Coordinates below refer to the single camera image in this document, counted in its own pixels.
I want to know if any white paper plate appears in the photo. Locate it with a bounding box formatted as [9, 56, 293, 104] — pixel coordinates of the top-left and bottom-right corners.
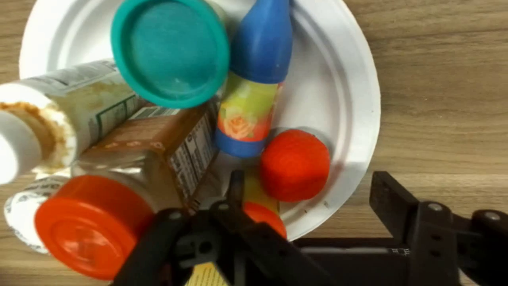
[17, 0, 382, 244]

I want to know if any pill bottle green label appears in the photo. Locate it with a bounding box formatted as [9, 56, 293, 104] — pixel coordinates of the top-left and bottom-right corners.
[0, 59, 145, 188]

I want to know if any pill bottle dark blue label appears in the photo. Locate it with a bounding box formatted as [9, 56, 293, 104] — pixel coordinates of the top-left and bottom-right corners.
[2, 177, 71, 256]

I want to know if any spice jar orange lid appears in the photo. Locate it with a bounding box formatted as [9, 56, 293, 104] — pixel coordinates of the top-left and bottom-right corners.
[33, 99, 222, 282]

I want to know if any blue bottle orange label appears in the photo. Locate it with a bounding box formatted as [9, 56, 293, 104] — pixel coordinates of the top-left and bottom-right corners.
[212, 0, 295, 161]

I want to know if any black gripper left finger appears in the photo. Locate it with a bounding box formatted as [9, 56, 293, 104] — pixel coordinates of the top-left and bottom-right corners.
[209, 169, 342, 286]

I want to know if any orange plush ball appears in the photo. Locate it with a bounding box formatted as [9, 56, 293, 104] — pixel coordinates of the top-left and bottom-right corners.
[256, 128, 333, 206]

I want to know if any small tub teal lid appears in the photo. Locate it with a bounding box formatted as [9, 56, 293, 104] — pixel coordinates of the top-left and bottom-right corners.
[107, 0, 231, 112]

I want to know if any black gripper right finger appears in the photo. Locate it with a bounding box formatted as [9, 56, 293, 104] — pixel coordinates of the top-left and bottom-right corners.
[368, 169, 463, 286]

